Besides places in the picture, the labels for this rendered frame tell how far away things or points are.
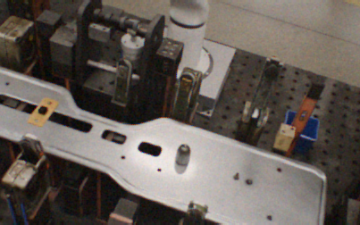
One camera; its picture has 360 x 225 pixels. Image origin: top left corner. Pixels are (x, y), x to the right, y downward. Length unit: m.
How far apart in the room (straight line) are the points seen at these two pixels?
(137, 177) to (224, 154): 0.21
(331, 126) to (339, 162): 0.16
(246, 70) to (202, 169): 0.79
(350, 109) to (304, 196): 0.76
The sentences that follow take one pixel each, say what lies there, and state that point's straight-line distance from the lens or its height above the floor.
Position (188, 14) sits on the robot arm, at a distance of 1.36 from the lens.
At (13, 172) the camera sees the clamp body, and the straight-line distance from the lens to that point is 0.95.
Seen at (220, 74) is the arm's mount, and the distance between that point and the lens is 1.54.
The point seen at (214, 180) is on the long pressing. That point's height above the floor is 1.00.
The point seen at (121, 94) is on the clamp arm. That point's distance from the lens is 1.12.
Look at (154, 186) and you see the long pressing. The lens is 0.97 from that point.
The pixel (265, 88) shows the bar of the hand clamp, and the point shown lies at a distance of 1.01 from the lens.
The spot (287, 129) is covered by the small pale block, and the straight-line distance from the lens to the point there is 1.05.
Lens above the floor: 1.81
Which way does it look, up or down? 47 degrees down
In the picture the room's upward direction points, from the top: 12 degrees clockwise
